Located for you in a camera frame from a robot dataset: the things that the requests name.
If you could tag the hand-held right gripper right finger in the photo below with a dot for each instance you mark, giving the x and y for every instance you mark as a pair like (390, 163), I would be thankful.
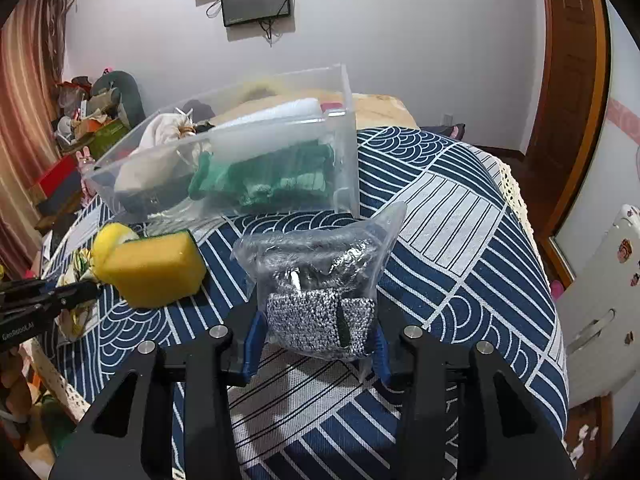
(381, 357)

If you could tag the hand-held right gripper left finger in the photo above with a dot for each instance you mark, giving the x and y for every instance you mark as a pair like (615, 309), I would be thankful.
(251, 346)

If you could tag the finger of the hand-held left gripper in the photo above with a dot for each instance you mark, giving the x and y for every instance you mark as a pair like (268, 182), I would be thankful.
(77, 294)

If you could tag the floral patterned cloth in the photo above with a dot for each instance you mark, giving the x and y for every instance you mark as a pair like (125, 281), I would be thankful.
(80, 267)

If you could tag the plastic bag of steel scourers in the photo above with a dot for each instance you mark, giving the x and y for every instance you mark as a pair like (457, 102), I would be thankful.
(315, 280)

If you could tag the clear plastic storage box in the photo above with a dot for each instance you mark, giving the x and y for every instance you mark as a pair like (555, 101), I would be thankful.
(280, 130)

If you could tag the yellow round sponge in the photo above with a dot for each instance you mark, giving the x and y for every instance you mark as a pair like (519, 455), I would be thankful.
(111, 240)

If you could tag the yellow rectangular sponge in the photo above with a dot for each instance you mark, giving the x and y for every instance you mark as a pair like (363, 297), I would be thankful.
(155, 272)

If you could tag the red box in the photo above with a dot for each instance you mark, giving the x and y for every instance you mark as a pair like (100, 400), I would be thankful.
(57, 175)

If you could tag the blue white patterned tablecloth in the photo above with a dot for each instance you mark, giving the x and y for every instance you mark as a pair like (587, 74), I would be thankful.
(475, 270)

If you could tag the dark blue cloth item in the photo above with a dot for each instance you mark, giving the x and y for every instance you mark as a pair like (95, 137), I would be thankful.
(160, 195)

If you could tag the green cardboard box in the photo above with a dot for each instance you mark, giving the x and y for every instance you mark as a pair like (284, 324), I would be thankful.
(107, 137)

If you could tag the green knitted cloth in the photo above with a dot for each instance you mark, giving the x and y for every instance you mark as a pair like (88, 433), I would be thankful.
(270, 175)

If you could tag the cream cloth bag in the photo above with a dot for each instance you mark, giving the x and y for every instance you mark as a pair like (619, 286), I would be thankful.
(155, 140)

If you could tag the striped brown curtain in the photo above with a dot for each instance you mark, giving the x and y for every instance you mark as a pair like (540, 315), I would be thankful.
(25, 110)

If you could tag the white chair with stickers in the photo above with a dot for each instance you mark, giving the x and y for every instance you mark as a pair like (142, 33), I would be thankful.
(595, 285)

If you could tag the white folded towel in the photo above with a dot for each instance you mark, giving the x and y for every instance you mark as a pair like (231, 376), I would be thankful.
(280, 117)

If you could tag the dark slipper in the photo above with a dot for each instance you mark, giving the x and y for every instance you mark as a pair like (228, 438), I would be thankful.
(450, 130)

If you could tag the brown wooden door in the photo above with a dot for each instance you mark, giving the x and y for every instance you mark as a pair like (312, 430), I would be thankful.
(565, 90)

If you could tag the small black wall monitor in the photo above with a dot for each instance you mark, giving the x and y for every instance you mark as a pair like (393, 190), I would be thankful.
(255, 2)

